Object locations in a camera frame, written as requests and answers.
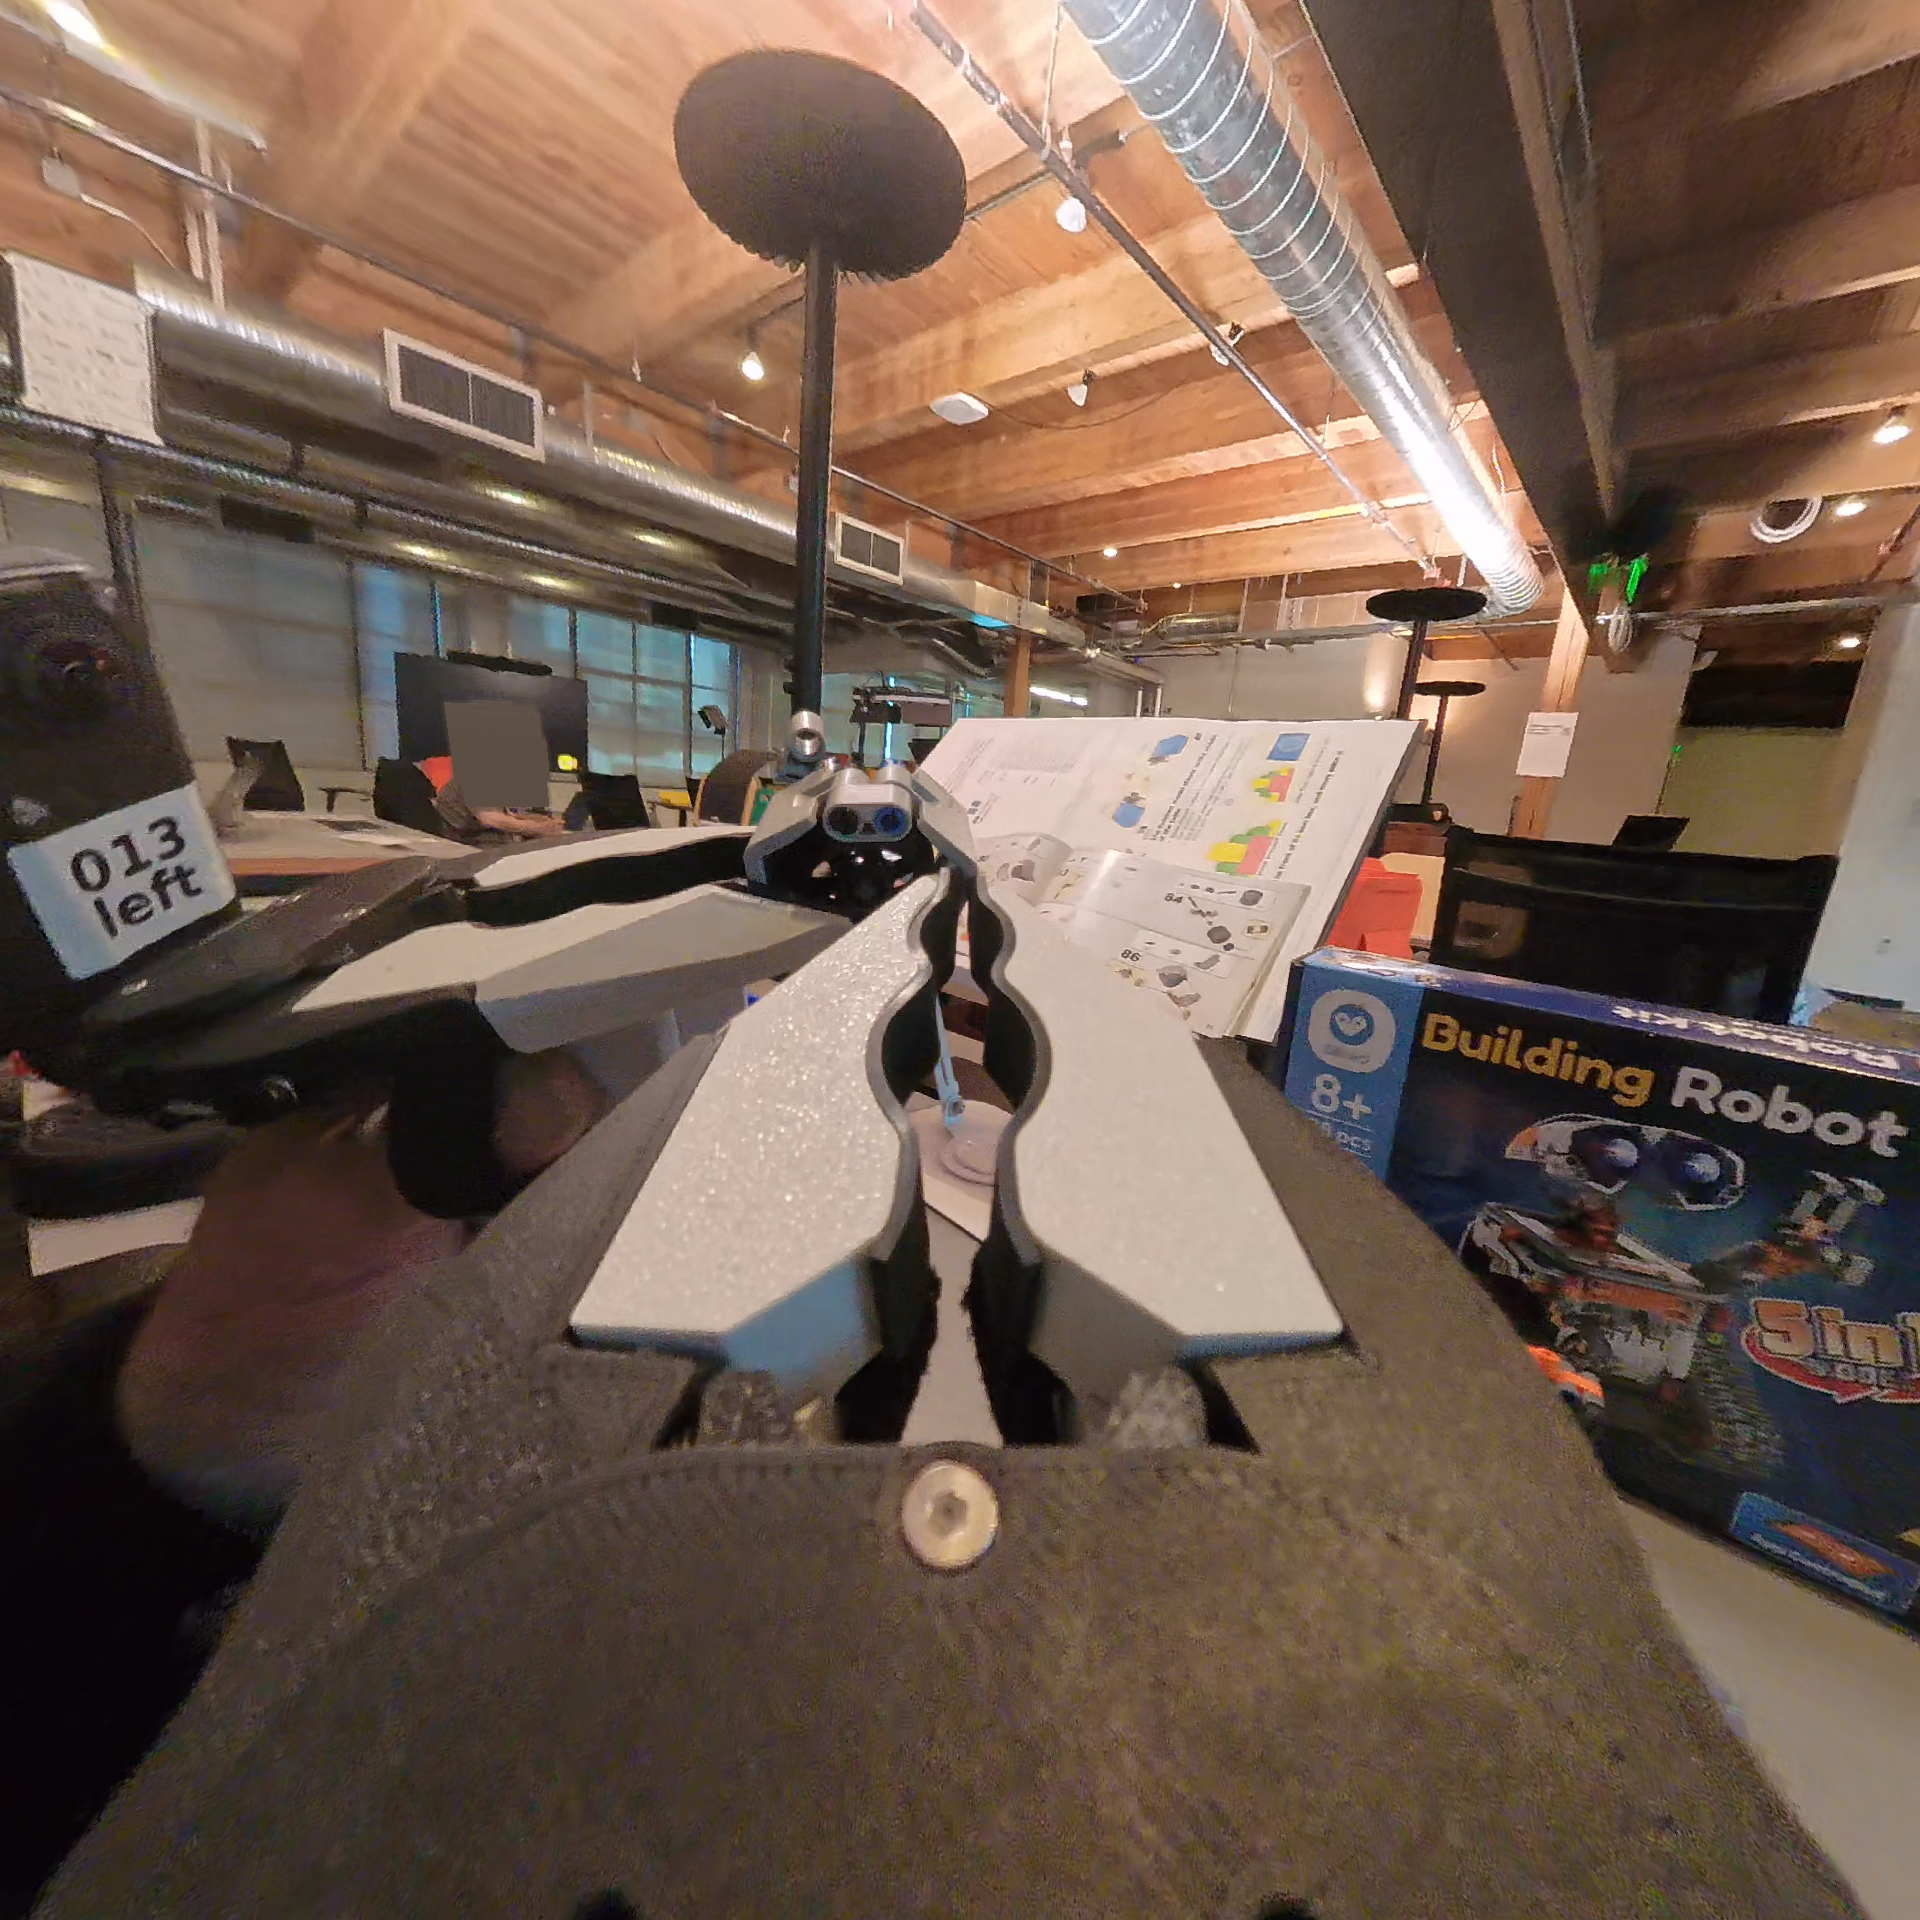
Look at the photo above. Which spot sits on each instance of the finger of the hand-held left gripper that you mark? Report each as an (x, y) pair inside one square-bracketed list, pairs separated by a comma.
[(631, 961), (692, 864)]

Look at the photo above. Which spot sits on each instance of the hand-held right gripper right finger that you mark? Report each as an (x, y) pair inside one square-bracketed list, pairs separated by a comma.
[(1173, 1201)]

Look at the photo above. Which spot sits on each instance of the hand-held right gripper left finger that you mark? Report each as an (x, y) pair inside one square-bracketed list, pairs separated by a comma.
[(750, 1201)]

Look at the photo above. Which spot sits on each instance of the grey toy wheel frame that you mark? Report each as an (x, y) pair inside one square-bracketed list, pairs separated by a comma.
[(855, 816)]

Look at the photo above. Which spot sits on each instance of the person's left forearm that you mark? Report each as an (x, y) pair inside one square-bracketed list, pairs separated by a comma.
[(62, 1590)]

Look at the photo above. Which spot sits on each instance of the person's left hand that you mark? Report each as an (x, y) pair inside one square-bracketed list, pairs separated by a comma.
[(302, 1292)]

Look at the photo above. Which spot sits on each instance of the white book stand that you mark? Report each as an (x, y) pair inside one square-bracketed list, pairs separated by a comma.
[(968, 1154)]

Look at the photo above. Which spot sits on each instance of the black monitor screen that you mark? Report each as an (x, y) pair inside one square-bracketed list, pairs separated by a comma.
[(1635, 917), (496, 721)]

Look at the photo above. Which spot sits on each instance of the instruction booklet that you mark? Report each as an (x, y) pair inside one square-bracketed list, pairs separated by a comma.
[(1173, 842)]

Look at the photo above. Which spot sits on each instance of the red plastic container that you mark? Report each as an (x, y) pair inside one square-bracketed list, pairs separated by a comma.
[(1374, 900)]

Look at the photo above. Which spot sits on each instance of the white vent box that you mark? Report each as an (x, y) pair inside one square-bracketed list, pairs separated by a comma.
[(77, 345)]

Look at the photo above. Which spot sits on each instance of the black metal pole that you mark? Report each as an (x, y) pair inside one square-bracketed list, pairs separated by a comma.
[(1427, 605), (816, 451)]

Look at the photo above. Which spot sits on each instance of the blue robot kit box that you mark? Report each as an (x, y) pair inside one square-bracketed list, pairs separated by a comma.
[(1622, 1261)]

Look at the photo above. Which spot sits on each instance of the silver air duct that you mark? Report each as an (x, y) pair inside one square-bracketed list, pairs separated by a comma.
[(450, 405), (1292, 243)]

